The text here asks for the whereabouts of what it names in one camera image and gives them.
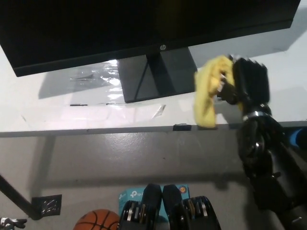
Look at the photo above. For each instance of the black HP monitor with stand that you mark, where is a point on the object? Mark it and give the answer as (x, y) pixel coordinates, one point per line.
(96, 24)

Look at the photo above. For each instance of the blue round object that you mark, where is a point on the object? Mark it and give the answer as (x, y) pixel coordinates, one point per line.
(298, 137)

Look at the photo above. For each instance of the black floor tape patch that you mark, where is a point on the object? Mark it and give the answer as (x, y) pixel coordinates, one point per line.
(46, 204)

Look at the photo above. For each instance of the orange basketball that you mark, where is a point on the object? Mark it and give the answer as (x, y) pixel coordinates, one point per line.
(96, 221)

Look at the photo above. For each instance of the small black tape piece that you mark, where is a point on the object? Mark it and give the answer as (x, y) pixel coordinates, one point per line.
(182, 127)

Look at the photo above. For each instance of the thin black tape strip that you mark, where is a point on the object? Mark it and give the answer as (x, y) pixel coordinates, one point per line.
(78, 104)

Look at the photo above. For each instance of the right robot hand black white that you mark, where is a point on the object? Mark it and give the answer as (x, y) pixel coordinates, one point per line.
(251, 83)

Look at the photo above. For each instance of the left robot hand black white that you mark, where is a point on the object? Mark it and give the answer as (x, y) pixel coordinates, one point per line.
(9, 222)

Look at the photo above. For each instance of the black object under desk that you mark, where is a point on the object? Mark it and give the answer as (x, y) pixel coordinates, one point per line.
(286, 137)

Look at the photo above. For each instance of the clear plastic film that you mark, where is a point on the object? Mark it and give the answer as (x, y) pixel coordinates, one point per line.
(110, 74)

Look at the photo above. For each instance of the yellow microfiber cloth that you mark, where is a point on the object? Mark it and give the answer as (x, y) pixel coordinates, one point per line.
(206, 95)

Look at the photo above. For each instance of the clear tape strip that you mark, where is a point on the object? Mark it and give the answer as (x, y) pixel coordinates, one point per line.
(159, 111)

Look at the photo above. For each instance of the black metal desk leg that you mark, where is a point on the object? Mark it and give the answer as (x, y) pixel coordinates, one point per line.
(16, 197)

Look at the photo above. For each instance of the teal tp-link box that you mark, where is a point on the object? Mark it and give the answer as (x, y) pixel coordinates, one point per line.
(129, 193)

